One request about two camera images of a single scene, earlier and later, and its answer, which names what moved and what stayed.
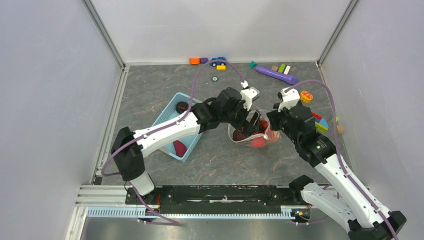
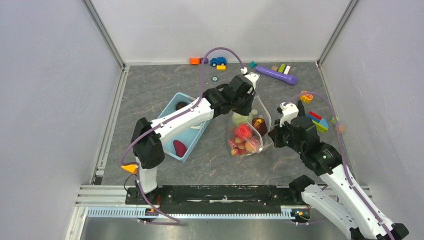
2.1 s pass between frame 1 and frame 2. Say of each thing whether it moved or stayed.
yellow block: stayed
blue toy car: stayed
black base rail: stayed
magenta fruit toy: stayed
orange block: stayed
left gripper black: moved
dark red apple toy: moved
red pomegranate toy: moved
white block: stayed
